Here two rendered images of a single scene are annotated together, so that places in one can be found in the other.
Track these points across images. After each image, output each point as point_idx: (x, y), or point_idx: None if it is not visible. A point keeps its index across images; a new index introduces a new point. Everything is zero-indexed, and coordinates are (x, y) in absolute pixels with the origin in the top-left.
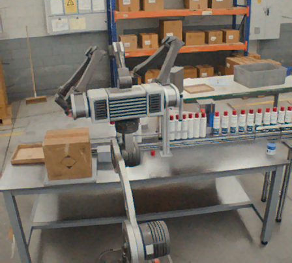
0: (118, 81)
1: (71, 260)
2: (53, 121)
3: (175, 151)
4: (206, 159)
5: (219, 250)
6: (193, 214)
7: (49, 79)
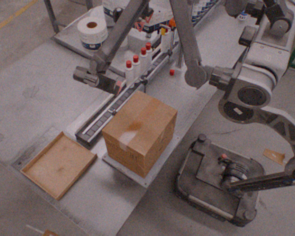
0: (287, 24)
1: (136, 208)
2: None
3: None
4: (214, 51)
5: (212, 112)
6: None
7: None
